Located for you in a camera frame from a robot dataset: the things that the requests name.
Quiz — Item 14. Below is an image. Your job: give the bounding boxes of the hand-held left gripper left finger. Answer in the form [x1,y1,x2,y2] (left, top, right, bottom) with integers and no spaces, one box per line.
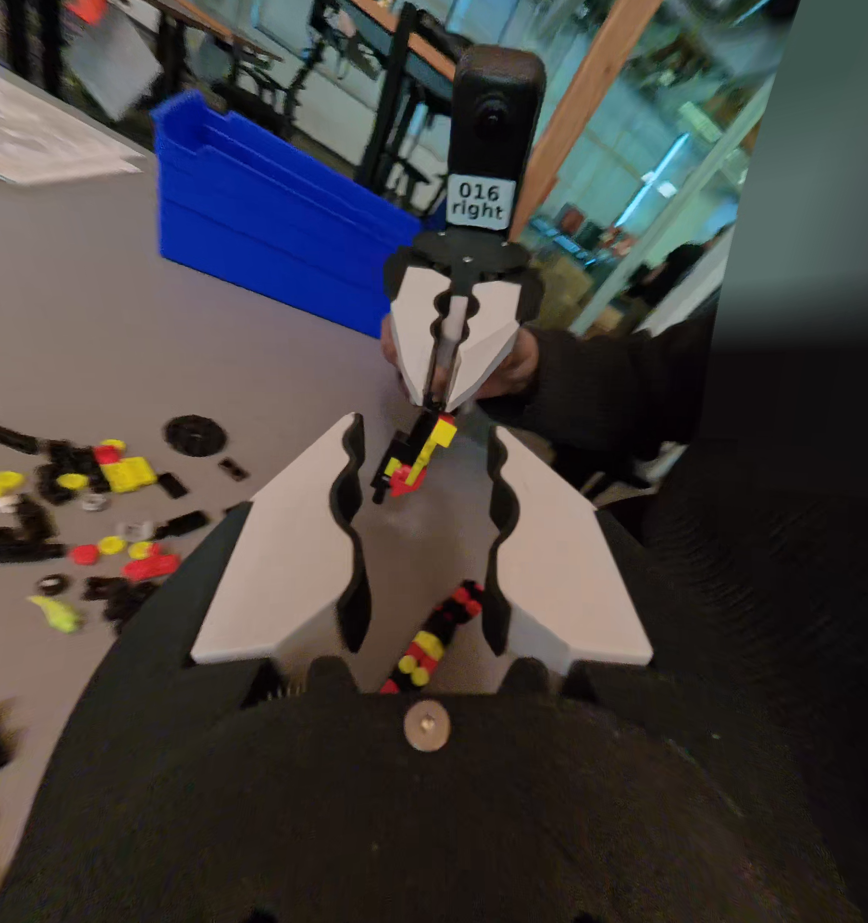
[189,412,373,667]

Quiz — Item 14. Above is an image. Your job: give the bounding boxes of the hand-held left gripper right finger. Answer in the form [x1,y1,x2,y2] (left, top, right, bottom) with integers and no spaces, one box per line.
[481,424,656,676]

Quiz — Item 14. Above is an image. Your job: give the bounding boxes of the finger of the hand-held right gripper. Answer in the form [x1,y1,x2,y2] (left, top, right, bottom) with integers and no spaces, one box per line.
[389,268,455,408]
[437,280,521,413]

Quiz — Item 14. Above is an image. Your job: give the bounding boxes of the small red yellow lego assembly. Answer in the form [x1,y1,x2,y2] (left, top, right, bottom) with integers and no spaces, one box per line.
[371,411,458,504]

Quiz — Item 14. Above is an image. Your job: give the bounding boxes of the pile of lego pieces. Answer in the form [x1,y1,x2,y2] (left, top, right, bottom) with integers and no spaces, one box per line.
[0,414,251,855]

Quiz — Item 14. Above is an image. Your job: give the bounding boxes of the person's right forearm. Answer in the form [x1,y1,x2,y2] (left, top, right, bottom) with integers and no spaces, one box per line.
[477,306,719,473]

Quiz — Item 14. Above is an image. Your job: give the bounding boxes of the long black studded lego strip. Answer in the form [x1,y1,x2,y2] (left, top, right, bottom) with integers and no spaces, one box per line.
[380,579,485,695]

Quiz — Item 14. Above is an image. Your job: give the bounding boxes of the round black lego plate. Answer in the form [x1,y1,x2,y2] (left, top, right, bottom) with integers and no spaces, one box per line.
[163,414,229,458]

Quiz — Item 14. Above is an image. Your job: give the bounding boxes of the person's right hand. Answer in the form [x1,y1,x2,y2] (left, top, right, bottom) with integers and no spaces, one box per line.
[378,316,541,403]

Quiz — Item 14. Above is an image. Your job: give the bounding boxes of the cardboard box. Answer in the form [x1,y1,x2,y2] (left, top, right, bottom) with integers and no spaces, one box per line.
[535,256,602,334]

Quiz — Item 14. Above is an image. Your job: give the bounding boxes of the wooden desk with black legs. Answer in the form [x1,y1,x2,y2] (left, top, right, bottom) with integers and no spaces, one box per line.
[311,0,471,203]
[1,0,284,98]

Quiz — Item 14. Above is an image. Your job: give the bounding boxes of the stacked blue plastic bin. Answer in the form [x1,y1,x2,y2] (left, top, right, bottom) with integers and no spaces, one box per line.
[151,90,424,338]

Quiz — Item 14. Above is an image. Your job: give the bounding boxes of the person's black sweater torso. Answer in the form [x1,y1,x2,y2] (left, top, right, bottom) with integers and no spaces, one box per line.
[596,339,868,923]

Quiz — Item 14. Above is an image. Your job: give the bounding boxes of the white leaning board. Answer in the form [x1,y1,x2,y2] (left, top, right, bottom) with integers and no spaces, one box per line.
[65,6,166,122]

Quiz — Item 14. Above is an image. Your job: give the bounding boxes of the printed paper sheets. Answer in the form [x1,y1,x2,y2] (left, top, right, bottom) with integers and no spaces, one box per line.
[0,65,147,186]

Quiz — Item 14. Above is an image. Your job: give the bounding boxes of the wooden post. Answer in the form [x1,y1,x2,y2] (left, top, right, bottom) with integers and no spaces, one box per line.
[509,0,666,239]

